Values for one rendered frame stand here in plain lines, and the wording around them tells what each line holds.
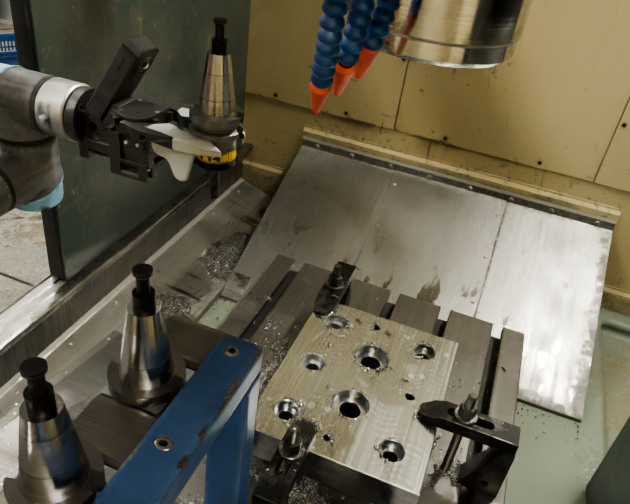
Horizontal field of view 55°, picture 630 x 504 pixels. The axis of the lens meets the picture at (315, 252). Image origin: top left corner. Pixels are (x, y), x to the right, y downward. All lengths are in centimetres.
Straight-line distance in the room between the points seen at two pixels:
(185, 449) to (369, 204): 129
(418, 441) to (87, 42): 87
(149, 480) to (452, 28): 41
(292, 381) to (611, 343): 117
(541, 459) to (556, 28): 97
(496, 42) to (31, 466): 46
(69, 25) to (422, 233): 98
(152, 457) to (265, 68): 146
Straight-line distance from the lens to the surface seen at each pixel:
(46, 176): 91
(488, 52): 55
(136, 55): 75
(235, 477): 64
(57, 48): 115
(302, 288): 115
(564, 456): 142
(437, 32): 52
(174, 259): 160
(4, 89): 87
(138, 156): 78
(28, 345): 131
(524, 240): 168
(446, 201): 171
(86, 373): 125
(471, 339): 113
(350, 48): 45
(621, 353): 182
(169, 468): 46
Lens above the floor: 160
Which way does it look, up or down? 34 degrees down
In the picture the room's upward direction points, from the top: 9 degrees clockwise
